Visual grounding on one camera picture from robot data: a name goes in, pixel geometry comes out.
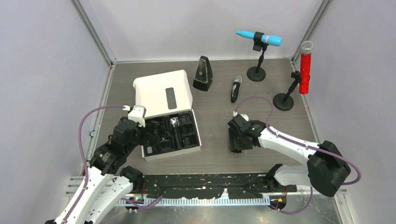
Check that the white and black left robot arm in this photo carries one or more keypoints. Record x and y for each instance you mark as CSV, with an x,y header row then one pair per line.
x,y
106,180

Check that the blue microphone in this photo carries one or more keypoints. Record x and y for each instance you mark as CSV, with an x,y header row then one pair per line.
x,y
261,37

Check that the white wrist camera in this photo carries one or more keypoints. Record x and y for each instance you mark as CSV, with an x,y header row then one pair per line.
x,y
136,114
244,116

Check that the white box with black tray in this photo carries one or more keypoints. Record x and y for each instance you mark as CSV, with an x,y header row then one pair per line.
x,y
171,127

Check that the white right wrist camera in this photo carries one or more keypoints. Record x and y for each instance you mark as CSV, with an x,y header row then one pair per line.
x,y
244,116

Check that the black metronome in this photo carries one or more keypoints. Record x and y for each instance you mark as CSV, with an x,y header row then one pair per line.
x,y
204,75

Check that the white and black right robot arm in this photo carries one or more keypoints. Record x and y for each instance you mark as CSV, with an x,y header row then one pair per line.
x,y
322,166

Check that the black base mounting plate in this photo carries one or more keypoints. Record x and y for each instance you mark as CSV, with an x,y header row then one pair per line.
x,y
209,186

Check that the red glitter microphone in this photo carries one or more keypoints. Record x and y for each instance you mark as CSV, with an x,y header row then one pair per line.
x,y
306,48

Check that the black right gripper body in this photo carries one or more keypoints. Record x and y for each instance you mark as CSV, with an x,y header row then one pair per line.
x,y
243,144

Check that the black and silver hair clipper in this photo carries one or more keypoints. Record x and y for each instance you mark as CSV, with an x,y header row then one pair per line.
x,y
235,88

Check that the black stand of red microphone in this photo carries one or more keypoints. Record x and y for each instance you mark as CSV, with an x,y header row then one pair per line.
x,y
283,101

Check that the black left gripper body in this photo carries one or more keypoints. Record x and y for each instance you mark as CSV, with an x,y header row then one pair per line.
x,y
140,137

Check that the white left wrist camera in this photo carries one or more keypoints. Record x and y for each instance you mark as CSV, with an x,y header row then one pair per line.
x,y
136,114

